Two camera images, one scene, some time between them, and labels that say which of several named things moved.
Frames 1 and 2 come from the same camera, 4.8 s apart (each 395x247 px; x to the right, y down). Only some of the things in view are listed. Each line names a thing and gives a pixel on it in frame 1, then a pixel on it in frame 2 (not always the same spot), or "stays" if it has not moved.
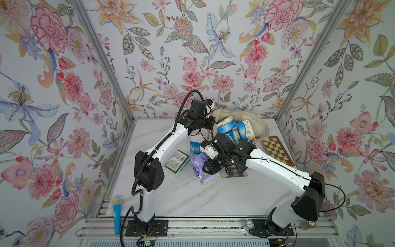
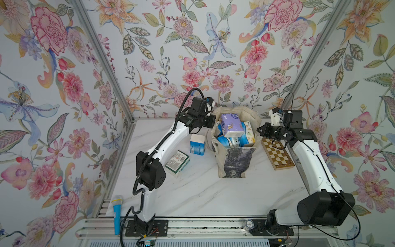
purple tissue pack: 197,163 → 232,125
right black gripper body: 215,165 → 275,133
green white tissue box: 177,163 stays
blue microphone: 117,201 stays
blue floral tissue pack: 245,130 stays
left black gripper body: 204,122 stays
